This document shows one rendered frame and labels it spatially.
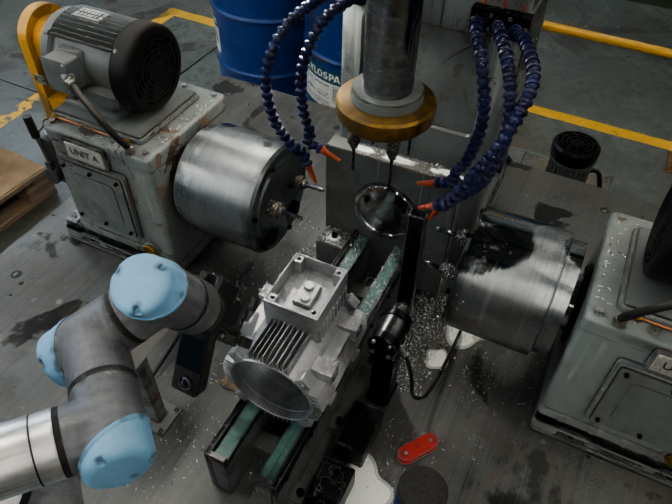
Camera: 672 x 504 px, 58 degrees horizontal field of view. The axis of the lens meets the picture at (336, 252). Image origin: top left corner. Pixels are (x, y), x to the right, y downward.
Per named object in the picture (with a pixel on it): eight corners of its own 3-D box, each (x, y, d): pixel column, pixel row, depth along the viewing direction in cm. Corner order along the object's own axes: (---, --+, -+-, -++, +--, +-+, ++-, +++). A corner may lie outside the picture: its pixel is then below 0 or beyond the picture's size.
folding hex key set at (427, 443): (403, 467, 117) (403, 463, 115) (394, 453, 119) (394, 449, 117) (440, 447, 120) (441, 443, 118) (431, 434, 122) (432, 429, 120)
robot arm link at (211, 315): (193, 339, 77) (141, 316, 79) (208, 344, 81) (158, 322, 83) (218, 284, 78) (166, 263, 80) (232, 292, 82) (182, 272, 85)
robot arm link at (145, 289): (90, 276, 70) (152, 235, 69) (139, 295, 80) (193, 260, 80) (116, 334, 67) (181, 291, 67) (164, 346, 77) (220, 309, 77)
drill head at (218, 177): (197, 169, 160) (181, 84, 142) (322, 213, 149) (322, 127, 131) (135, 229, 144) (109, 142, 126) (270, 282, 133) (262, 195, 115)
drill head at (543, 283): (437, 253, 140) (455, 167, 122) (622, 317, 128) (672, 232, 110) (396, 332, 125) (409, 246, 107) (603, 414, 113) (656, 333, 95)
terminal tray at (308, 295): (296, 278, 113) (294, 251, 108) (348, 297, 110) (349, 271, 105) (263, 325, 106) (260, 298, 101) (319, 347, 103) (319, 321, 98)
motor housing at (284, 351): (280, 321, 126) (275, 257, 112) (365, 354, 120) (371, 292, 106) (228, 399, 113) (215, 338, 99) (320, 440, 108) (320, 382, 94)
